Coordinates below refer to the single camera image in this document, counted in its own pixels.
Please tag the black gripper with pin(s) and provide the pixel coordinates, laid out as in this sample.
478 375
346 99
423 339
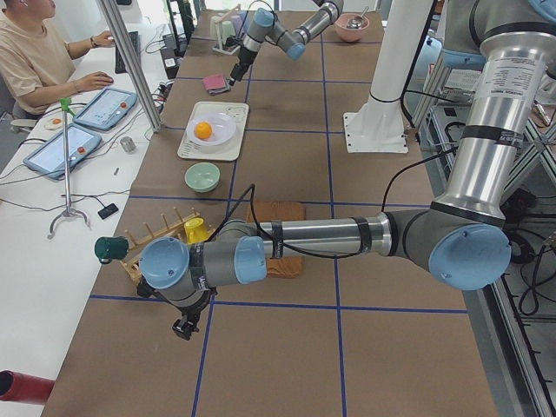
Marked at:
243 60
148 290

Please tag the white round plate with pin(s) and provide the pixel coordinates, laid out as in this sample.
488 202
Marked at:
223 125

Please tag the orange fruit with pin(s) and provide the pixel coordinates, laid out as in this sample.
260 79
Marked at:
203 130

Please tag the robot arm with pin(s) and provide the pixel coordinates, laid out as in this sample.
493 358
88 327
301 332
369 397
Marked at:
459 239
266 26

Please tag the cream bear tray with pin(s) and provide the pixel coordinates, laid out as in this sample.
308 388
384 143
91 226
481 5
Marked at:
227 152

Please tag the pink folded cloth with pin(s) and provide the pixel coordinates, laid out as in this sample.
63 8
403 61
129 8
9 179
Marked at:
215 82

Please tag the purple cup on rack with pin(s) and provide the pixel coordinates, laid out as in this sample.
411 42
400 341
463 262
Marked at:
237 22

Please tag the wooden dish rack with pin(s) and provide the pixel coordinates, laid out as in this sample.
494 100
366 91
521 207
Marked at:
173 228

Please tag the yellow mug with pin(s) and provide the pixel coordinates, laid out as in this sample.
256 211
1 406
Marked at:
196 230

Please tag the green bowl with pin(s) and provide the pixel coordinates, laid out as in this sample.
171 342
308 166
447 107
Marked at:
202 177

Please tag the dark green cup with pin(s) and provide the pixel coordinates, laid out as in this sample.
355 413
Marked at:
108 249

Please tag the wooden cutting board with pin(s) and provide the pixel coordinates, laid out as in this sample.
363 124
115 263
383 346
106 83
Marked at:
288 267

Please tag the pink bowl with ladle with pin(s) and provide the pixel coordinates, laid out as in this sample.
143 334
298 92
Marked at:
349 33

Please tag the small metal cylinder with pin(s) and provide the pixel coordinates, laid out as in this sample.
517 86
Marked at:
127 144

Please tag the blue tablet far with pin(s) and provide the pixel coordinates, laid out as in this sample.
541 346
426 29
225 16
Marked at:
109 106

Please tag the blue tablet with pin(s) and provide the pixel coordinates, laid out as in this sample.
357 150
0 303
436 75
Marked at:
109 106
49 159

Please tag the metal scoop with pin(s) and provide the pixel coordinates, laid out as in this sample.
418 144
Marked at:
357 22

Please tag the metal stand with green clip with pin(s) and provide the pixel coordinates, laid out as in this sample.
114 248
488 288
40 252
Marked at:
68 212

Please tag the red cylinder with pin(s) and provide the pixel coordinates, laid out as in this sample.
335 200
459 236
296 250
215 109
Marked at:
25 388

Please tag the seated person beige shirt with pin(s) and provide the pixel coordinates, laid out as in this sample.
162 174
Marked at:
37 63

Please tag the blue tablet near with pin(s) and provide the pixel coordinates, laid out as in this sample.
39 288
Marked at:
49 159

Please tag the white wire cup rack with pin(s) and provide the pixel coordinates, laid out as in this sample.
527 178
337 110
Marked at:
215 30

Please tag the aluminium frame post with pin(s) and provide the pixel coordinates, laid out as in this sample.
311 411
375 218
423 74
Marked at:
119 31

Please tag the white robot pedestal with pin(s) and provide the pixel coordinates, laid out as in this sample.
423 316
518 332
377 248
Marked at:
378 126

